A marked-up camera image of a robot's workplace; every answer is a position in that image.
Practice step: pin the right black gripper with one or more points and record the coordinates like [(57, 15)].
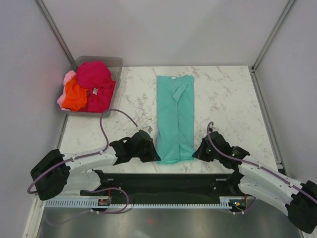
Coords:
[(199, 154)]

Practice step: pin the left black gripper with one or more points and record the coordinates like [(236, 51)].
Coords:
[(152, 155)]

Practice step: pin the teal t shirt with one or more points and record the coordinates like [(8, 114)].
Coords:
[(175, 118)]

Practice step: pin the clear plastic bin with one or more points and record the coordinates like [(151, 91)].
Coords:
[(114, 65)]

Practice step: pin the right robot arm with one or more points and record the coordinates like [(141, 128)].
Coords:
[(297, 200)]

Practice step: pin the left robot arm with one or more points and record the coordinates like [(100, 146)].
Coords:
[(57, 172)]

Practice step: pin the orange t shirt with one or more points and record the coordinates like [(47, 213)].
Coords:
[(76, 96)]

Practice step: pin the magenta t shirt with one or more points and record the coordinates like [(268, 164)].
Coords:
[(96, 78)]

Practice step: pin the light pink t shirt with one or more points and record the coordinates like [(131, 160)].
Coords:
[(67, 78)]

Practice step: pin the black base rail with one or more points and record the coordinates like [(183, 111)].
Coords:
[(166, 188)]

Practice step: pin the white slotted cable duct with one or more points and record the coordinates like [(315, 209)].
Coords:
[(98, 203)]

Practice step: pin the right aluminium frame post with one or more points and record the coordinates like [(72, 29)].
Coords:
[(278, 25)]

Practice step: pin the aluminium frame post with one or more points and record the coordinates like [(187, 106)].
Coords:
[(278, 25), (54, 29)]

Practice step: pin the left aluminium frame post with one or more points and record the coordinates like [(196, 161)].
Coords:
[(54, 29)]

